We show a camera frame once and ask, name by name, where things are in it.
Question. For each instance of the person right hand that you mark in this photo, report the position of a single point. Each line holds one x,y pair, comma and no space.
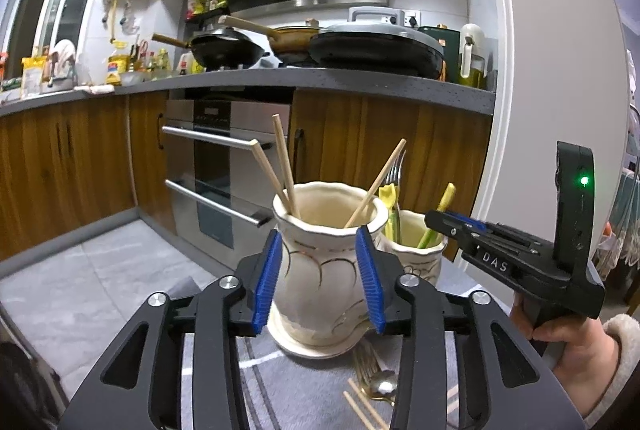
589,361

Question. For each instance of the stainless steel oven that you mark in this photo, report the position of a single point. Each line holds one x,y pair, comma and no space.
221,199

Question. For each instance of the silver metal fork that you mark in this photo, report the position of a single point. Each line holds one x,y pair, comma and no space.
394,174

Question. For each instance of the wooden base cabinets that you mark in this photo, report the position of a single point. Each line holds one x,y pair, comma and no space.
67,165

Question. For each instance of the gold metal fork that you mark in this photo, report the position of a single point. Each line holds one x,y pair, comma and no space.
365,364

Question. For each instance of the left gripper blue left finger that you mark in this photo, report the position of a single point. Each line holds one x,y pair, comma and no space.
135,384

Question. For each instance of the grey kitchen countertop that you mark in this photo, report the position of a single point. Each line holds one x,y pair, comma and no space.
423,90

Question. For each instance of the black wok wooden handle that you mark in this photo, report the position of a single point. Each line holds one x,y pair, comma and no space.
225,49

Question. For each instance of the brown pan wooden handle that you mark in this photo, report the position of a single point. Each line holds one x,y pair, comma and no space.
287,39

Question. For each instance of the cream ceramic utensil holder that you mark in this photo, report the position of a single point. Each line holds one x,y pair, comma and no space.
318,309

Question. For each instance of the yellow food package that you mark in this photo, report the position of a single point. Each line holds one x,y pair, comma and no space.
33,68

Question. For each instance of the wooden chopstick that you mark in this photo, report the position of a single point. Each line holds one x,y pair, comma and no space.
264,164
285,164
363,409
376,183

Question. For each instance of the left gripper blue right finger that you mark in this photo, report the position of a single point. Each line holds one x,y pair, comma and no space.
503,382

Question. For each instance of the blue striped table cloth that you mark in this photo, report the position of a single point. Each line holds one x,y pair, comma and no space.
284,392

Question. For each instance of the large black lidded pan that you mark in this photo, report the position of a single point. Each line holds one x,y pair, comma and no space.
380,47

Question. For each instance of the gold metal spoon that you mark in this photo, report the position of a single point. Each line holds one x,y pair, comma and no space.
383,386

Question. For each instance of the dark green appliance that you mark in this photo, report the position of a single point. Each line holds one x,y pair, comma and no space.
450,42

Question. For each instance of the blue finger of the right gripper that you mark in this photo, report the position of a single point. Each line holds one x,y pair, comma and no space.
479,246
501,230

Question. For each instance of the white oil bottle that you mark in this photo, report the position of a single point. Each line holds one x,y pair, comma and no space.
471,56

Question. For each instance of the yellow green plastic fork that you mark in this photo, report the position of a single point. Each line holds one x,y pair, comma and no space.
388,194

